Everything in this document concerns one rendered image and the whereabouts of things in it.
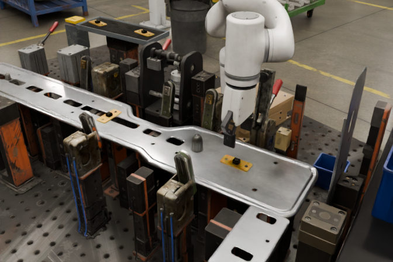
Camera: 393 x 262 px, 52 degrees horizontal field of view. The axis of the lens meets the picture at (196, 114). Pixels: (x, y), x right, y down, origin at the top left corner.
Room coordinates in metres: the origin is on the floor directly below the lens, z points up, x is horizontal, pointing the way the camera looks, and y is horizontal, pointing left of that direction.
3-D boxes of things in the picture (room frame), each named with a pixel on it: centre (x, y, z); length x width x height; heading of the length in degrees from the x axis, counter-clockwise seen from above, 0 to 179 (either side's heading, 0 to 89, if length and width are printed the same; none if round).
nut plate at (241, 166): (0.88, -0.11, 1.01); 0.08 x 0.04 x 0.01; 57
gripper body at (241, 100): (0.88, -0.11, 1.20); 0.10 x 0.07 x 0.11; 147
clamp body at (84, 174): (0.95, 0.33, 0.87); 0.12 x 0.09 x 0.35; 147
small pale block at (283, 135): (0.94, -0.24, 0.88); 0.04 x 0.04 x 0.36; 57
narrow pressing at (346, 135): (0.73, -0.32, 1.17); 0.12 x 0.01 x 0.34; 147
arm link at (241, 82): (0.88, -0.11, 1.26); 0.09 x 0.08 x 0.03; 147
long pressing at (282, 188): (1.14, 0.30, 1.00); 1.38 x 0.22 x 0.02; 57
